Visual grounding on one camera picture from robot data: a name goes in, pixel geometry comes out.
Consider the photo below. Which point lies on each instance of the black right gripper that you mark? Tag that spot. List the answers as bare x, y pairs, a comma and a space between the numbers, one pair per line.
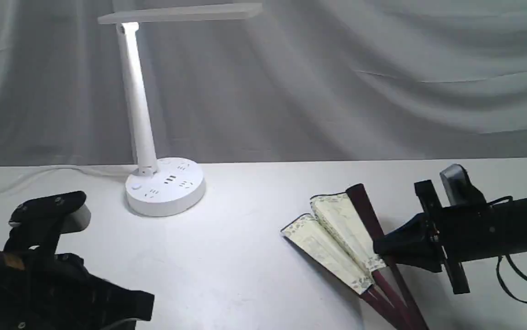
459, 233

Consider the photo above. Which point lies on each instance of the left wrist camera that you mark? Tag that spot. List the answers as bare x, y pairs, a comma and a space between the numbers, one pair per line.
77, 221

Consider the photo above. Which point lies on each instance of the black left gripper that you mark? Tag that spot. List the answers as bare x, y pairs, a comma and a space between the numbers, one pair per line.
41, 289

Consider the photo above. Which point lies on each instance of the cream paper folding fan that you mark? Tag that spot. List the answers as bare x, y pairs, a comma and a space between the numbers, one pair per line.
339, 234

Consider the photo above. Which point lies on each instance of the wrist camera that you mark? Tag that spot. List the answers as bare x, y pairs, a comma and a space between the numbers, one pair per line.
77, 221
458, 187

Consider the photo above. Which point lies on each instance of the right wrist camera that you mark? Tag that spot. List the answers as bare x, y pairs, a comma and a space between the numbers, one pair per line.
458, 187

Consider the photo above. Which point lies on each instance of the grey fabric backdrop curtain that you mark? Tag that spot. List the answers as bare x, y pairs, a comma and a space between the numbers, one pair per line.
305, 80

